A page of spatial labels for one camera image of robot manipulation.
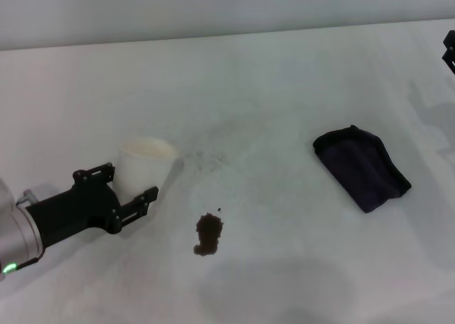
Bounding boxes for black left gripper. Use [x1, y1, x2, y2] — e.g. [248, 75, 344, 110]
[26, 162, 159, 249]

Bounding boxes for white paper cup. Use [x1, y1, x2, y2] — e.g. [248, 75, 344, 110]
[116, 136, 180, 201]

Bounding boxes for purple rag with black trim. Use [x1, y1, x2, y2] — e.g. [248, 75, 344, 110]
[311, 124, 413, 214]

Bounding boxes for black water stain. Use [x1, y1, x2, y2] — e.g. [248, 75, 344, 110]
[193, 205, 225, 258]

